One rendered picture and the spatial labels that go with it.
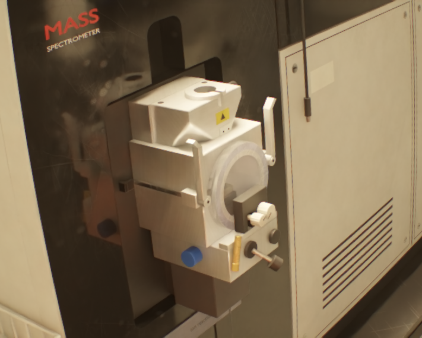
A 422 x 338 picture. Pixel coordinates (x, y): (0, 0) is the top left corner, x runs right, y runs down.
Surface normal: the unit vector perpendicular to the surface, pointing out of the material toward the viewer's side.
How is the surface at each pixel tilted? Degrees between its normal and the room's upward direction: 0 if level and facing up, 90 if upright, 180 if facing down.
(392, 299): 0
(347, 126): 90
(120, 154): 90
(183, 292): 90
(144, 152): 90
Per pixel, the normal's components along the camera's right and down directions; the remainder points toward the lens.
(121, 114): 0.79, 0.18
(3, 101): -0.61, 0.37
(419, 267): -0.08, -0.91
